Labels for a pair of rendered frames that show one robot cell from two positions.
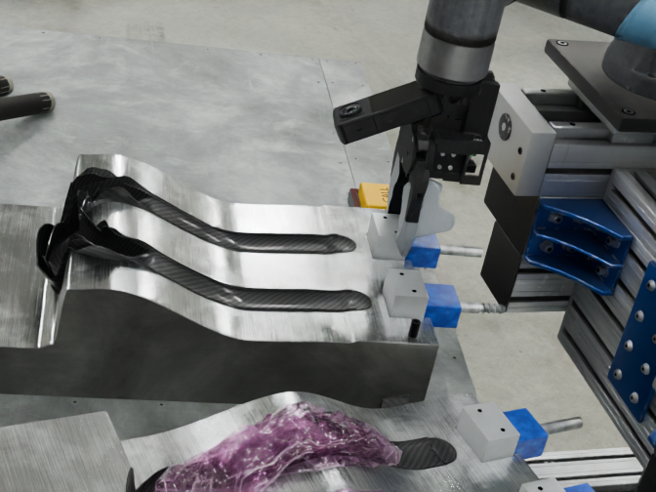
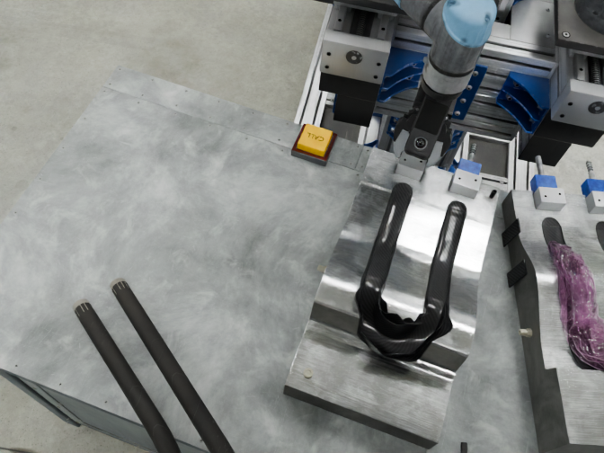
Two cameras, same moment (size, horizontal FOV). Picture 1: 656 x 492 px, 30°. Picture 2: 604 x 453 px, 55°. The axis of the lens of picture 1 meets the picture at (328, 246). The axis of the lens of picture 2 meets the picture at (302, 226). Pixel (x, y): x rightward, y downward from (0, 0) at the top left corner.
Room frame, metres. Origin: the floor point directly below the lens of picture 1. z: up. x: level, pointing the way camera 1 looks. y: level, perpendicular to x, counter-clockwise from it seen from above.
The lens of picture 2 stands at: (1.04, 0.64, 1.81)
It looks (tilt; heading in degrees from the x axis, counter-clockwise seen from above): 60 degrees down; 296
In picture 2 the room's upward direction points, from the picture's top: 8 degrees clockwise
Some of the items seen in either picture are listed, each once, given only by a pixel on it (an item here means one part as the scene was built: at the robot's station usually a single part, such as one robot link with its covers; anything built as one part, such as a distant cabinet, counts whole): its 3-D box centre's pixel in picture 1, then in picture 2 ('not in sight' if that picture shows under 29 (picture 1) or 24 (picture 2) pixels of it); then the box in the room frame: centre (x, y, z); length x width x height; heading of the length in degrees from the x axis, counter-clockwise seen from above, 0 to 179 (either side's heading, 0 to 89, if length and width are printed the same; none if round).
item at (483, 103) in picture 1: (445, 122); (435, 101); (1.18, -0.10, 1.05); 0.09 x 0.08 x 0.12; 103
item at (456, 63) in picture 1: (454, 52); (446, 70); (1.18, -0.09, 1.13); 0.08 x 0.08 x 0.05
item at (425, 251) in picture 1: (426, 248); (415, 151); (1.18, -0.11, 0.89); 0.13 x 0.05 x 0.05; 103
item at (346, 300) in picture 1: (206, 242); (415, 262); (1.07, 0.13, 0.92); 0.35 x 0.16 x 0.09; 103
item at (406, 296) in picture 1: (445, 306); (467, 168); (1.08, -0.14, 0.89); 0.13 x 0.05 x 0.05; 103
